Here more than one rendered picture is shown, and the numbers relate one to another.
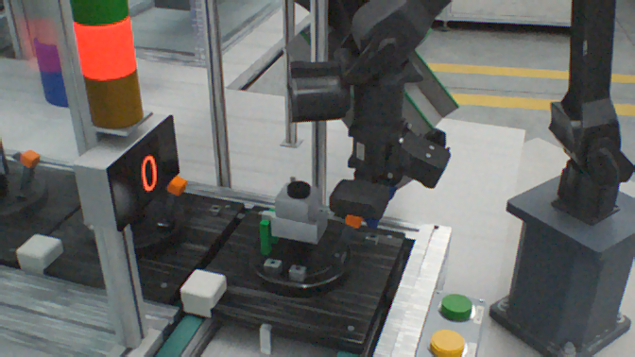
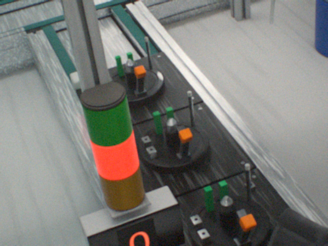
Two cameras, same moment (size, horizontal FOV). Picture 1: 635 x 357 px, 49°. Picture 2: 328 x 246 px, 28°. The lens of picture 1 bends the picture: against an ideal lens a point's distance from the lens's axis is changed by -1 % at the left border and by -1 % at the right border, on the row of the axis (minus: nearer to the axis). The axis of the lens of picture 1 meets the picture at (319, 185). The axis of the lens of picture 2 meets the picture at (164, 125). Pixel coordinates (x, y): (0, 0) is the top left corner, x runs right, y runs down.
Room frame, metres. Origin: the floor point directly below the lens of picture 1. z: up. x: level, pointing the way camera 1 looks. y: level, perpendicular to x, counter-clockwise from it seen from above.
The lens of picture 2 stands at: (0.33, -0.32, 1.82)
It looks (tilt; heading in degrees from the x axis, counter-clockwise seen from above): 38 degrees down; 55
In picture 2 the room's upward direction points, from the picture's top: 9 degrees counter-clockwise
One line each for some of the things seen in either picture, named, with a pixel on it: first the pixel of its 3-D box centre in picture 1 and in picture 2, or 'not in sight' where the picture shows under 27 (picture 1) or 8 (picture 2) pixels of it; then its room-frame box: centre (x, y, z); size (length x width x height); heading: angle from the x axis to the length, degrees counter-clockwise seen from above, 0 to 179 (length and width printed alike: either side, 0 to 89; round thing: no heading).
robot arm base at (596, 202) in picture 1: (588, 186); not in sight; (0.77, -0.35, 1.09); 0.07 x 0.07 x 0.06; 36
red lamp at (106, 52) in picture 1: (106, 44); (115, 150); (0.62, 0.20, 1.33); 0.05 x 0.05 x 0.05
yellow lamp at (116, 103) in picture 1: (113, 94); (121, 181); (0.62, 0.20, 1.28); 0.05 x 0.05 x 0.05
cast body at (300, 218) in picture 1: (292, 208); not in sight; (0.76, 0.04, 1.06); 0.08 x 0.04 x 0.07; 72
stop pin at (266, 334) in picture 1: (266, 339); not in sight; (0.64, 0.06, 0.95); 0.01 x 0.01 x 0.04; 72
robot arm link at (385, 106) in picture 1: (379, 88); not in sight; (0.73, -0.07, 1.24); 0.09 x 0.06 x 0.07; 97
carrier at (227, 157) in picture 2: not in sight; (172, 134); (0.92, 0.50, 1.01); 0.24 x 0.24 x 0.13; 72
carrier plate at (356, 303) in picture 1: (300, 269); not in sight; (0.76, 0.03, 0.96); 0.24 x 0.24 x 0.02; 72
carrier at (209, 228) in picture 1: (132, 206); (227, 213); (0.84, 0.27, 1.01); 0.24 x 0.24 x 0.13; 72
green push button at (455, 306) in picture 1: (456, 309); not in sight; (0.68, -0.17, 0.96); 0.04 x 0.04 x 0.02
